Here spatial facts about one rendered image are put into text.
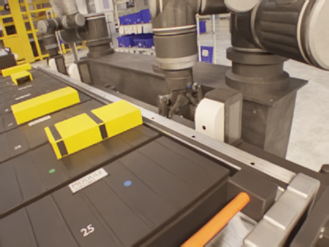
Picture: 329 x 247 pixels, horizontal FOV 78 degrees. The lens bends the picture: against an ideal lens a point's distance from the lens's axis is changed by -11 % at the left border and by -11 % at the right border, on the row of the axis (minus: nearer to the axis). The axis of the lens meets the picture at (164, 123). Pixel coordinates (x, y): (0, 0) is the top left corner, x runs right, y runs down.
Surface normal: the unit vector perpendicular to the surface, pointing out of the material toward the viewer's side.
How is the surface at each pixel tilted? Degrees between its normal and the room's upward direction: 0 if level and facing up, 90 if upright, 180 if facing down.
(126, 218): 0
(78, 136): 90
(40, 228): 0
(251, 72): 90
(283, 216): 0
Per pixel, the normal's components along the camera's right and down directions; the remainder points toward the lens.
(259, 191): -0.11, -0.88
